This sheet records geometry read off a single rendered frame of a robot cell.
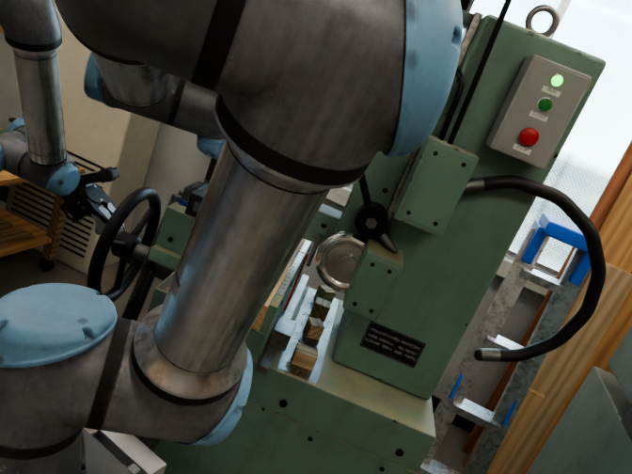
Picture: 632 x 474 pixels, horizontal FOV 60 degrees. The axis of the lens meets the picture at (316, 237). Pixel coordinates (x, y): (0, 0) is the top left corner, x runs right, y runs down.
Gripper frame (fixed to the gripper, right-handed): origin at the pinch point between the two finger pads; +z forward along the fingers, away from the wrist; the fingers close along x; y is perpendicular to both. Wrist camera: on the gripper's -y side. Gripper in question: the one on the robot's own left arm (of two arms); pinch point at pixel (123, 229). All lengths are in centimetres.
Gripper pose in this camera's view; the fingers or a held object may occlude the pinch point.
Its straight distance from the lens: 145.3
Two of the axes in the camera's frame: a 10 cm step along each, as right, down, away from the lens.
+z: 6.2, 7.7, 1.3
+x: -1.4, 2.7, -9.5
